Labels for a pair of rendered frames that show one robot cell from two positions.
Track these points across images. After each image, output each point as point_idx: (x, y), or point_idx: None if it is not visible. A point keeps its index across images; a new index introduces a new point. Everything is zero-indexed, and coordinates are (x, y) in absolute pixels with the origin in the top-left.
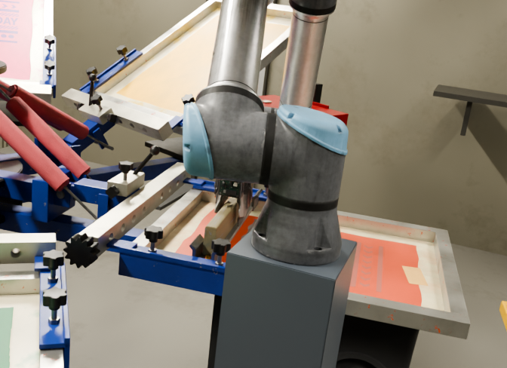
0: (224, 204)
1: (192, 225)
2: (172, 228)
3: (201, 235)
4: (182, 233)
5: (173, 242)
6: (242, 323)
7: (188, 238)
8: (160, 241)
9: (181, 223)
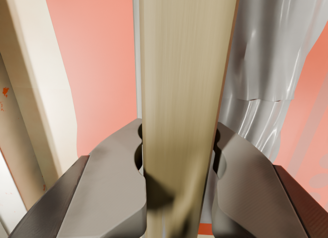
0: (147, 220)
1: (42, 45)
2: (14, 118)
3: (101, 108)
4: (50, 115)
5: (63, 169)
6: None
7: (82, 138)
8: (42, 185)
9: (2, 42)
